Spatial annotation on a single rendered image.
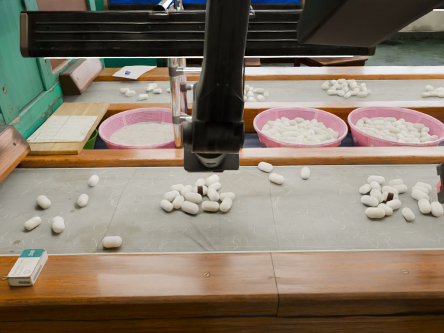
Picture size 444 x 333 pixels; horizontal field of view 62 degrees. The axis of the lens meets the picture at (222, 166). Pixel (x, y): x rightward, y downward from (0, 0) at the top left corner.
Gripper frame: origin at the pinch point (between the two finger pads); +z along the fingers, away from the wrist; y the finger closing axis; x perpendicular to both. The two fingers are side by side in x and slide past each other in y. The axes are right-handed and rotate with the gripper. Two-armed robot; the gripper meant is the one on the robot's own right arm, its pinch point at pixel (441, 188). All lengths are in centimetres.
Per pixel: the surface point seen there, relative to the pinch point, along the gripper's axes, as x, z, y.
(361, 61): -123, 198, -71
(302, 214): 4.0, 6.3, 25.0
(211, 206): 2.0, 5.8, 43.7
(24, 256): 10, -9, 73
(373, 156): -10.3, 19.5, 3.7
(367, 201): 1.7, 7.3, 11.2
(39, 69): -40, 31, 93
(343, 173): -6.1, 18.1, 12.0
